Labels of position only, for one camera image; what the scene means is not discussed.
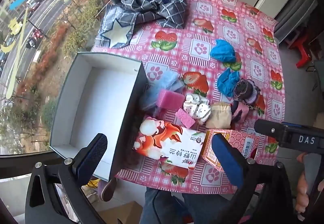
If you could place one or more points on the grey curtain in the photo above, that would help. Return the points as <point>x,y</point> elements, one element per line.
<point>293,16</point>

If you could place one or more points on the leopard print scrunchie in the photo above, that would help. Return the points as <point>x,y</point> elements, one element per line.
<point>246,90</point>

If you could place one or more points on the brown slipper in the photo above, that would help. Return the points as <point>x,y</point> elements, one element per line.
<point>108,188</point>

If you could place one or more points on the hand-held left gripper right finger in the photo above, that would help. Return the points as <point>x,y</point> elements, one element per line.
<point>225,160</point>

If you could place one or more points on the pink strawberry paw tablecloth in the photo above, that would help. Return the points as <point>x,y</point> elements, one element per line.
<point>253,36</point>

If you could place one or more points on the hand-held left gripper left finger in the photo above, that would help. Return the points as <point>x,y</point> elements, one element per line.
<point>95,153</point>

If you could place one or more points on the beige cloth pouch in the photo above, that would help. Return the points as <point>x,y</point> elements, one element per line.
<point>220,115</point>

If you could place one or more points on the pink and yellow carton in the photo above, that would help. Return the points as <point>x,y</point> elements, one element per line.
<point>249,143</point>

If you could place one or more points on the white storage box dark outside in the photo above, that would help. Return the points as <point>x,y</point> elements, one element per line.
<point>96,102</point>

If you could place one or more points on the fluffy light blue cloth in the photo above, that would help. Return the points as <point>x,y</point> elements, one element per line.
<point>164,82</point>

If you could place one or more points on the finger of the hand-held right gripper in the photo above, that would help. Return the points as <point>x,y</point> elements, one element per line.
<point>268,128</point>

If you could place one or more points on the large pink sponge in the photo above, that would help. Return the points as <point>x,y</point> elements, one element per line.
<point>170,97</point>

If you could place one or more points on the small light pink sponge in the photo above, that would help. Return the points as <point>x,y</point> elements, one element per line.
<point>184,117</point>

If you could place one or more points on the grey plaid blanket with star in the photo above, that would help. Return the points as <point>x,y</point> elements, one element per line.
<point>151,11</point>

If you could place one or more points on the person's blue jeans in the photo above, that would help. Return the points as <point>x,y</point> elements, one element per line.
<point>177,203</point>

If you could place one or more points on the person's right hand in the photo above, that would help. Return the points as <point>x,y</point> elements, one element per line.
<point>302,191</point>

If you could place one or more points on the fox print tissue pack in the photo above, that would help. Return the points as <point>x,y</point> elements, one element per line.
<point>169,143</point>

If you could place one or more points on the white polka dot scrunchie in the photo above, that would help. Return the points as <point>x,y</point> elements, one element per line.
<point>196,109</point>

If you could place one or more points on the red plastic stool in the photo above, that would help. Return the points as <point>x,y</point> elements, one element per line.
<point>302,52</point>

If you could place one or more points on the cardboard box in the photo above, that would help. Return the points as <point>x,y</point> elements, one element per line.
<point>121,212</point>

